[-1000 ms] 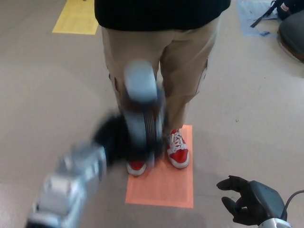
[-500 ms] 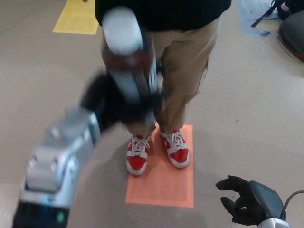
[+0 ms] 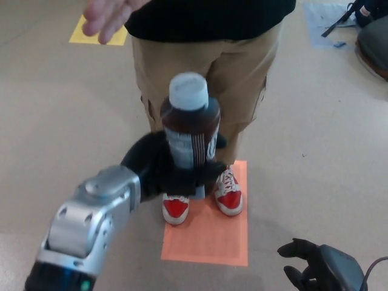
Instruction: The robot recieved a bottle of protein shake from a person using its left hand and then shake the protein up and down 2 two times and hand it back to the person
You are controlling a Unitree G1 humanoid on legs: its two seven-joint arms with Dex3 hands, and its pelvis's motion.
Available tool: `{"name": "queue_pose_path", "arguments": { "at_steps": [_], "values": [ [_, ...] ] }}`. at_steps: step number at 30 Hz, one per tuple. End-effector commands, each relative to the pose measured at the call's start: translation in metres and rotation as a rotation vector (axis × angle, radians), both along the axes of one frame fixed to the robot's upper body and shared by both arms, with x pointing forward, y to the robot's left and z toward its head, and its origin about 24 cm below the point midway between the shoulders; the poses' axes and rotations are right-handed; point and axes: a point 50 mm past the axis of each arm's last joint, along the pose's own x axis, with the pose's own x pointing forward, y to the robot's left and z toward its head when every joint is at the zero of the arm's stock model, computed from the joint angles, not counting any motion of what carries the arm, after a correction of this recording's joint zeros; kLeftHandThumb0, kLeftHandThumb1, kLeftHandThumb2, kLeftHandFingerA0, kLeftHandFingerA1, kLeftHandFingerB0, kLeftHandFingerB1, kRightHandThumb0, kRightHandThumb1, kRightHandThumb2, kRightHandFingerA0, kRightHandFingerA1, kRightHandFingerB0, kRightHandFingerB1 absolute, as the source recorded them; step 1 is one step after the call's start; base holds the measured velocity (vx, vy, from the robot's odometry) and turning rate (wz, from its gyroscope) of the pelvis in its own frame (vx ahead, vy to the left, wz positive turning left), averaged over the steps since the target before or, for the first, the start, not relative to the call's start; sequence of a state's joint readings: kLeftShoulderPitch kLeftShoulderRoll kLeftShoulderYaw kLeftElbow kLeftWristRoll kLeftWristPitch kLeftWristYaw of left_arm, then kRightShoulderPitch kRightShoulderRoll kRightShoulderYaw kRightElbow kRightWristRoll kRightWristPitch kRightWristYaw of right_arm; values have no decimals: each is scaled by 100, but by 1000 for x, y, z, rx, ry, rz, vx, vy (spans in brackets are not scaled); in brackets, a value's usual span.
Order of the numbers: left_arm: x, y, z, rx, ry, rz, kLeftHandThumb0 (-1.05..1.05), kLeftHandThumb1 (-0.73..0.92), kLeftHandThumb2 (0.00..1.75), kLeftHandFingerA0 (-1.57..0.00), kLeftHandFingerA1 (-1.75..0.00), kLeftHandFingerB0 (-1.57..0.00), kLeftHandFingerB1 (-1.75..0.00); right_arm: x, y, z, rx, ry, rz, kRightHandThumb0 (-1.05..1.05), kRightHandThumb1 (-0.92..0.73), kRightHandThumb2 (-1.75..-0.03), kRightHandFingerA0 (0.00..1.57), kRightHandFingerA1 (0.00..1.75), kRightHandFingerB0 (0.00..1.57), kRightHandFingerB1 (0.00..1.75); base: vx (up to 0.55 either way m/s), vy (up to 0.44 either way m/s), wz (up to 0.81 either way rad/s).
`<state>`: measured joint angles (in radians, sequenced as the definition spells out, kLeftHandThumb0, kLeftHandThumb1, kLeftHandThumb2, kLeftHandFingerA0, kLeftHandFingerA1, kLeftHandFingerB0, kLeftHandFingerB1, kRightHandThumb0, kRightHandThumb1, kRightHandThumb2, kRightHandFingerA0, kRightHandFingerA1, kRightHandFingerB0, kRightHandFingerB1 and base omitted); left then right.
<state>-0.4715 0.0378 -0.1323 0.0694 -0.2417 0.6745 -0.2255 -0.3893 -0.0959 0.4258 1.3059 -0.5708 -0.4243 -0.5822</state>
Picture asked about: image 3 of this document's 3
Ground person's right hand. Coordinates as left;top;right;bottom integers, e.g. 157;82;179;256
82;0;152;45

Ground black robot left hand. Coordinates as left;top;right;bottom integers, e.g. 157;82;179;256
120;132;229;202

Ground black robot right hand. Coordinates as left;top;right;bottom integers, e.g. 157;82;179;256
277;238;366;291

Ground brown protein shake bottle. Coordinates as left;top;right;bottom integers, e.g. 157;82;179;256
159;72;221;201

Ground yellow floor sheet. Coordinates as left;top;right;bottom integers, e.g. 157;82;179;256
69;15;129;47

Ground red white sneaker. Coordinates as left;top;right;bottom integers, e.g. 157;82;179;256
213;165;243;217
162;193;191;226

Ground orange floor sheet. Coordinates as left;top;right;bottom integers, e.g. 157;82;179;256
160;159;249;267

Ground khaki cargo trousers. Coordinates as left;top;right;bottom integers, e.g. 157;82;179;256
130;21;286;166

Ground blue floor sheet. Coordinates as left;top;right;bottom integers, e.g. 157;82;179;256
303;2;360;51

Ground grey seat with wooden base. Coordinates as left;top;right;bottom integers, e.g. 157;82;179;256
354;15;388;81

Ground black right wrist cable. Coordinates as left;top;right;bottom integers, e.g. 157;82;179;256
360;256;388;291

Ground black backpack with strap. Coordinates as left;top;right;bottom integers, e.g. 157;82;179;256
321;0;388;38

